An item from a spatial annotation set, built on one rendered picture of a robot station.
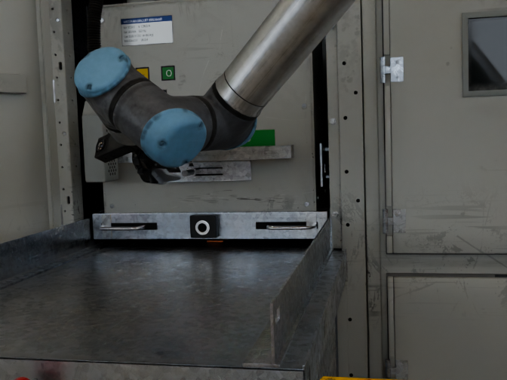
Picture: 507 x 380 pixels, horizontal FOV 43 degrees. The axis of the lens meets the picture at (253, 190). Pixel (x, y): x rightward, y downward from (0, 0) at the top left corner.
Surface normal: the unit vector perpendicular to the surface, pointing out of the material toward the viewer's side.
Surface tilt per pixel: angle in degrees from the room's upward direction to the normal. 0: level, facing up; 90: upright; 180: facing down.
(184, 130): 123
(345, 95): 90
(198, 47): 90
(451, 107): 90
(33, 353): 0
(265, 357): 0
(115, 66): 56
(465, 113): 90
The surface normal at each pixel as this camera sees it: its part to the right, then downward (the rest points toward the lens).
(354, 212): -0.20, 0.09
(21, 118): 0.76, 0.03
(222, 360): -0.04, -1.00
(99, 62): -0.25, -0.49
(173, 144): 0.65, 0.57
